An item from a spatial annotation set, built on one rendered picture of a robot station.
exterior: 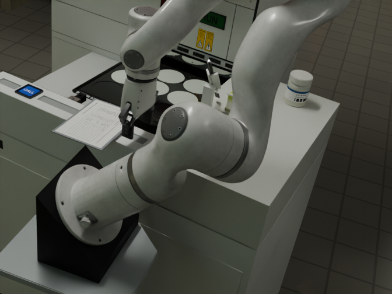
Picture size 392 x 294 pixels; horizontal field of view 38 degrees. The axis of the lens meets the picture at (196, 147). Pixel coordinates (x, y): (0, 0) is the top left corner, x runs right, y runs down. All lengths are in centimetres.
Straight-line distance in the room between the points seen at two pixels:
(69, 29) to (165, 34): 109
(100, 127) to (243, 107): 53
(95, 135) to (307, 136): 59
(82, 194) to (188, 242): 40
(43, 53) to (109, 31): 195
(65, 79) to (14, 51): 209
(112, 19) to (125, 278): 112
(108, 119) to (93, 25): 73
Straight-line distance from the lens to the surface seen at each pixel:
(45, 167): 170
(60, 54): 237
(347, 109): 399
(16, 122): 170
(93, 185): 122
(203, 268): 155
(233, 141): 104
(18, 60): 399
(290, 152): 155
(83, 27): 224
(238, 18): 189
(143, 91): 139
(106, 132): 149
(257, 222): 138
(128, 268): 134
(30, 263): 135
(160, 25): 124
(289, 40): 106
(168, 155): 101
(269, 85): 106
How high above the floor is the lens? 179
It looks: 34 degrees down
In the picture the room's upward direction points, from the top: 10 degrees clockwise
